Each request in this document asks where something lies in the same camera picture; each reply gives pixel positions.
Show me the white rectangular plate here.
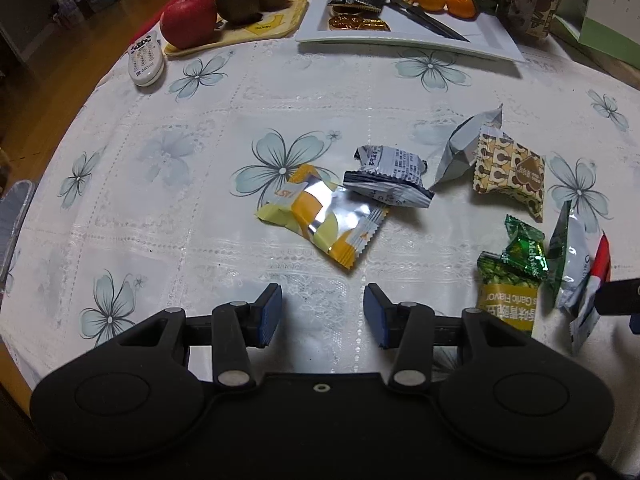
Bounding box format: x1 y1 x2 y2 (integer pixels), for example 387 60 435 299
295 0 526 63

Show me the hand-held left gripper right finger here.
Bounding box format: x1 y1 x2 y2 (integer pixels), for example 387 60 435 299
363 283 538 393

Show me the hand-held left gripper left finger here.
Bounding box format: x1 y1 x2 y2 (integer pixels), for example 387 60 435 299
107 283 283 393

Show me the silver red green packet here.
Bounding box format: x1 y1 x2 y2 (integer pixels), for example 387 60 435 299
545 200 601 311

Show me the small green candy wrapper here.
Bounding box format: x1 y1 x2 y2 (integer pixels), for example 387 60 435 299
501 214 550 281

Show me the white floral tablecloth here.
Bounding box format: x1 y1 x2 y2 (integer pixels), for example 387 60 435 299
10 0 640 391

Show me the yellow fruit tray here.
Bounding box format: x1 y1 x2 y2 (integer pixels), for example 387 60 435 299
164 0 310 58

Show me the red apple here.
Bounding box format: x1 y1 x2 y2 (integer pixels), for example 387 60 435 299
160 0 219 51

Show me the silver black-white snack packet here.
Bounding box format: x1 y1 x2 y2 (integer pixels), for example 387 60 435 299
343 144 434 209

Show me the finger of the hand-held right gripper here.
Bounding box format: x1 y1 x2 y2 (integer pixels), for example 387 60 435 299
595 280 640 336

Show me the yellow orange snack packet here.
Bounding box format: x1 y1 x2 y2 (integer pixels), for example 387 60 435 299
254 164 391 272

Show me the green pea snack packet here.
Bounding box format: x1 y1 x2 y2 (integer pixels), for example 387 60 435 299
476 252 543 338

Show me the plain silver foil packet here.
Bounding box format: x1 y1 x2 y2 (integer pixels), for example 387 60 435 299
429 104 504 191

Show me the brown printed bag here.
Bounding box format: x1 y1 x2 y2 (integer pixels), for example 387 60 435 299
487 0 571 43

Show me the brown patterned snack packet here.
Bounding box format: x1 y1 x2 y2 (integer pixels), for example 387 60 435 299
472 129 547 223

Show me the white remote control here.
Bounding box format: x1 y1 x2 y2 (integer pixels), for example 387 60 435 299
127 30 165 88

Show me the black handled knife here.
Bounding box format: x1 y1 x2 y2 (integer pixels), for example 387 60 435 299
380 0 471 43

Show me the dark cabinet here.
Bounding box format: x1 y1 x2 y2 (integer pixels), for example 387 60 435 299
0 0 57 63

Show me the red white snack packet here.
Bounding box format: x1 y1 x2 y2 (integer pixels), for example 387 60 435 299
570 232 612 353

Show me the green white paper box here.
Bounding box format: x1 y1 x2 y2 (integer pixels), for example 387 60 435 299
550 0 640 68

